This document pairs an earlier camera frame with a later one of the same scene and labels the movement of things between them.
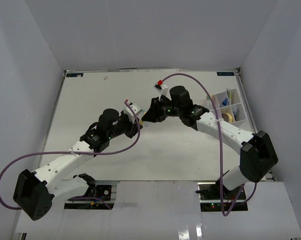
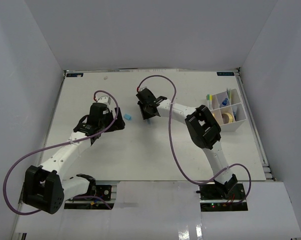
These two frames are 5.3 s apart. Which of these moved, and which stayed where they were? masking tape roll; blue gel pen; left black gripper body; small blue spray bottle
Moved: left black gripper body
Stayed: small blue spray bottle; blue gel pen; masking tape roll
